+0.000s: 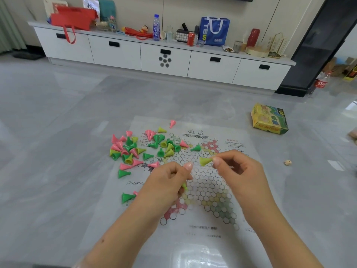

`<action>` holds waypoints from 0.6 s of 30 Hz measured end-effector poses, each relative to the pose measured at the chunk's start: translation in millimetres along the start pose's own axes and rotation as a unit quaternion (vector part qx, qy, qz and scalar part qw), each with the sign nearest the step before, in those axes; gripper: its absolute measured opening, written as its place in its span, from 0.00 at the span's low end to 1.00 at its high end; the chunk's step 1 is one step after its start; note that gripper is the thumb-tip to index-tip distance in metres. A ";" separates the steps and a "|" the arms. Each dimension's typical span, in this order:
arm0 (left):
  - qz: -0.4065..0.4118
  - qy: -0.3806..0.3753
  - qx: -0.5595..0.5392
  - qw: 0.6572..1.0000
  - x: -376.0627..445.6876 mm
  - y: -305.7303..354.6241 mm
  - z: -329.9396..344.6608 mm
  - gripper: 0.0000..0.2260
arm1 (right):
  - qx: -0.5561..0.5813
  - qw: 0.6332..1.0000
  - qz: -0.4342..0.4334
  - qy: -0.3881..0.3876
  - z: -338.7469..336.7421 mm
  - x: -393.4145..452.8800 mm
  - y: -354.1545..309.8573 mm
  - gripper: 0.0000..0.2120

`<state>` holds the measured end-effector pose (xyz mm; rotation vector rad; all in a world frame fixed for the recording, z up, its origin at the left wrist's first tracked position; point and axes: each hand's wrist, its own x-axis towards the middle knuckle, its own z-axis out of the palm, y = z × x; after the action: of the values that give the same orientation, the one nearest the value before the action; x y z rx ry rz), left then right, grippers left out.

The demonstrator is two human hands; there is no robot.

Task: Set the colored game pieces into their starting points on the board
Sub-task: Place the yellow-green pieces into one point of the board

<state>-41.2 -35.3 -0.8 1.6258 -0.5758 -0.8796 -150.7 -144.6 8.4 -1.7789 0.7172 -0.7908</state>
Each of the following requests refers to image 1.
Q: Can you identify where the person's left hand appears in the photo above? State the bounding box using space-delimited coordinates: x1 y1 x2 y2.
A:
134 162 193 225

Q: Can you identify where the person's right hand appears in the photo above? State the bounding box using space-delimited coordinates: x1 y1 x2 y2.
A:
212 150 275 229

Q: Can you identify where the pile of mixed cone pieces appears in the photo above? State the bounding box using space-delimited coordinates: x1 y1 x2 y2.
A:
109 119 202 205

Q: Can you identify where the checkers board sheet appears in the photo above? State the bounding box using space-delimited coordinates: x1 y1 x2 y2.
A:
79 115 282 268

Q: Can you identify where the person's left forearm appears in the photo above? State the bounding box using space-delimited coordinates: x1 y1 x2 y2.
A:
74 198 162 268

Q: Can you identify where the yellow green cardboard box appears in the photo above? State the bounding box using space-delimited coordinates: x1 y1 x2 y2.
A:
251 102 289 135

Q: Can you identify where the clear plastic tray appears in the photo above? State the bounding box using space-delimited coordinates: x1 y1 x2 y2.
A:
176 244 223 268

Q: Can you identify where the red-label cola bottle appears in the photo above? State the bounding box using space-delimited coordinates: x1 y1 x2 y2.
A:
313 71 332 90

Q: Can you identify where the round wooden box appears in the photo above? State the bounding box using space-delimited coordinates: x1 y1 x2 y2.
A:
245 46 270 58

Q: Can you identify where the white TV cabinet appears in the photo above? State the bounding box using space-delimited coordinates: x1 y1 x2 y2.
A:
28 20 296 91

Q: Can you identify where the red vase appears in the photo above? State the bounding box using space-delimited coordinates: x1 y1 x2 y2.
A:
246 28 261 48

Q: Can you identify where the blue tote bag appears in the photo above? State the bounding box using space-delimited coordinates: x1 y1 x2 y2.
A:
199 16 231 47

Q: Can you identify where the black glass cabinet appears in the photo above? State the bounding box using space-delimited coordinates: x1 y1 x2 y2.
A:
275 0 357 98

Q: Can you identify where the yellow black carton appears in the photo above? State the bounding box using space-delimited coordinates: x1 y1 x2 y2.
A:
343 64 357 81

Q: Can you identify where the red folded umbrella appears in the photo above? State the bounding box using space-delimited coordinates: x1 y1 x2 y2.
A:
121 27 153 40

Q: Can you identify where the blue-label water bottle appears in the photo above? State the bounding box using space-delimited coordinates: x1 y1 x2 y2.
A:
152 14 161 41

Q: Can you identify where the teal cloth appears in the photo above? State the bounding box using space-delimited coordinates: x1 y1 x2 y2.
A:
97 0 117 22

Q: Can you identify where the black floor mat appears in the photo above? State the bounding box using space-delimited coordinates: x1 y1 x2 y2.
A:
12 50 45 61

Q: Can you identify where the red fabric bag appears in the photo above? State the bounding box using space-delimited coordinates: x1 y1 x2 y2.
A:
50 6 99 44

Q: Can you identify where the white printed card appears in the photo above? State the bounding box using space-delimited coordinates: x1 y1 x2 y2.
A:
82 0 100 19

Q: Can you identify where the grey-green curtain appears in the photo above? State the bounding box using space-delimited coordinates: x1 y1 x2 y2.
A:
0 0 27 53

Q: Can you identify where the gold wire rack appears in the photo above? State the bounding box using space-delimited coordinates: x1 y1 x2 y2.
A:
267 32 287 59

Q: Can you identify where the beige picture frame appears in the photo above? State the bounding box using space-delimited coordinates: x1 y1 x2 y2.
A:
43 0 68 19

